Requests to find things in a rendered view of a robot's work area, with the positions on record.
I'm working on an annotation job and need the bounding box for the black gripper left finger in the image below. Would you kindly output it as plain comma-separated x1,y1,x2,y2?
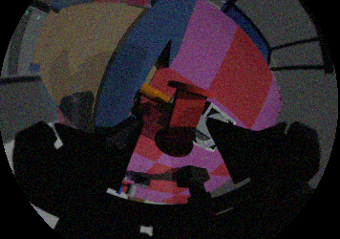
54,117,144,190

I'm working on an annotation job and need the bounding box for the grey cylinder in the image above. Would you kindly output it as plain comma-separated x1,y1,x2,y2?
125,184,137,198

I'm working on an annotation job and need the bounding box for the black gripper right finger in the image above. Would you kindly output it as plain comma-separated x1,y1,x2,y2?
205,117,287,185

